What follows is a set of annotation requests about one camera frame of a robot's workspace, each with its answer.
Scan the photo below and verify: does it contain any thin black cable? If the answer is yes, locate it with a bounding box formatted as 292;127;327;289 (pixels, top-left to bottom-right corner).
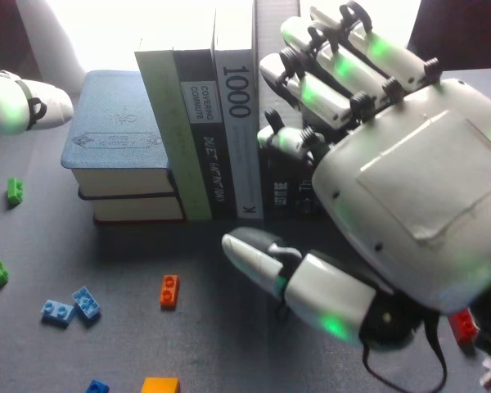
361;317;448;393

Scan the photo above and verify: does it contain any yellow toy brick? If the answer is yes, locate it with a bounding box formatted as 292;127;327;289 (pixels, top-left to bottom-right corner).
141;377;181;393

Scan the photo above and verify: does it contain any dark brown furniture panel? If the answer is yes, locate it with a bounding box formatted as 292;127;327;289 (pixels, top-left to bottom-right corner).
0;0;42;81
407;0;491;71

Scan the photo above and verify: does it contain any black LET IT BE book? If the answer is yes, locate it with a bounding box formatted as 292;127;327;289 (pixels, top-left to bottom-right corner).
255;0;302;220

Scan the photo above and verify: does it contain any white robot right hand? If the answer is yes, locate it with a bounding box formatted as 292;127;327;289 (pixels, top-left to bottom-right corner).
222;1;491;354

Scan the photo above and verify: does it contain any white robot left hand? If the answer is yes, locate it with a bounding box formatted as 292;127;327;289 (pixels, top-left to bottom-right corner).
0;52;75;137

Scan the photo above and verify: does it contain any black Covering Commute book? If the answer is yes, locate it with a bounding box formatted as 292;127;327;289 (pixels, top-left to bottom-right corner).
171;47;239;219

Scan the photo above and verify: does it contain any grey table cloth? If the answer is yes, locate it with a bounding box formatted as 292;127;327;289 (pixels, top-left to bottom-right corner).
0;67;491;393

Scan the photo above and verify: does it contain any green spine book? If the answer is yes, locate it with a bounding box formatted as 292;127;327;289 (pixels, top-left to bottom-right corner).
133;37;213;221

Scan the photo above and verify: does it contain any orange toy brick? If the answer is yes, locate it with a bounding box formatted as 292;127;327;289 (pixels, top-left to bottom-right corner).
160;274;181;310

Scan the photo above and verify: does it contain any red toy brick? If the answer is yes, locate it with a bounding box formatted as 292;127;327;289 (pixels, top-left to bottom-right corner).
448;309;480;347

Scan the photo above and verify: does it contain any light blue toy brick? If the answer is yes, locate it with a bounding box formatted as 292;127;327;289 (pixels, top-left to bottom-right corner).
70;286;102;321
39;299;76;328

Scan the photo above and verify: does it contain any black Most Excellent book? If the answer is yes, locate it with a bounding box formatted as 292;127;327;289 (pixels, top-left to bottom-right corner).
295;116;327;219

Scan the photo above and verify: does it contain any blue embossed cover book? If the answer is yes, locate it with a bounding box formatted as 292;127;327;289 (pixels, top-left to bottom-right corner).
60;70;177;198

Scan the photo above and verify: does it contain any white 1000 book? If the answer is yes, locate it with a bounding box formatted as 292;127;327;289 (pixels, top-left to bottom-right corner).
210;0;265;220

